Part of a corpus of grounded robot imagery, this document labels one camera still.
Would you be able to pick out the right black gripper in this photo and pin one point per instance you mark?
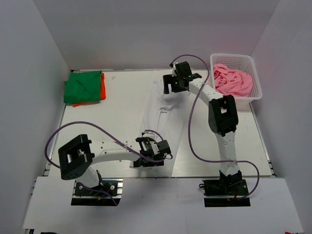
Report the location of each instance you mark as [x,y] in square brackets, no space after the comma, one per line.
[167,84]

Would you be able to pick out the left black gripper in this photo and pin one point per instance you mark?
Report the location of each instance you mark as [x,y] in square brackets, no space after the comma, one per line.
[148,163]

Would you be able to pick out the white t shirt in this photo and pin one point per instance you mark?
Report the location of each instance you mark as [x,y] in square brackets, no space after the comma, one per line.
[165,114]

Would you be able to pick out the pink t shirt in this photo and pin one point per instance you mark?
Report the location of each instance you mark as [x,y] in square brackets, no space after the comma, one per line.
[232,82]

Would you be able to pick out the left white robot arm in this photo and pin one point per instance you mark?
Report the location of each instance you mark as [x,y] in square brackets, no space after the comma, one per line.
[78,155]

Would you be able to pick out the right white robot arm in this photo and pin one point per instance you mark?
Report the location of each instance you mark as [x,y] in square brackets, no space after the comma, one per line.
[222,117]

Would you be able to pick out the white plastic basket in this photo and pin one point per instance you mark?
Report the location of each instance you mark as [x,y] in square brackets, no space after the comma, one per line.
[242,63]

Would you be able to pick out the orange folded t shirt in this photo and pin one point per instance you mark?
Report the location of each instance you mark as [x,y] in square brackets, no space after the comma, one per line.
[102,93]

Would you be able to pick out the green folded t shirt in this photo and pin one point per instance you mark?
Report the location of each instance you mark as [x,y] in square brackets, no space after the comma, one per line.
[82,87]

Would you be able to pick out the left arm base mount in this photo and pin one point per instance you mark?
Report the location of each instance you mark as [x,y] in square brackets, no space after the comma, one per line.
[106,195]

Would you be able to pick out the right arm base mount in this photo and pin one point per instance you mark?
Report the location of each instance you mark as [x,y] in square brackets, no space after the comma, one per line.
[217,195]

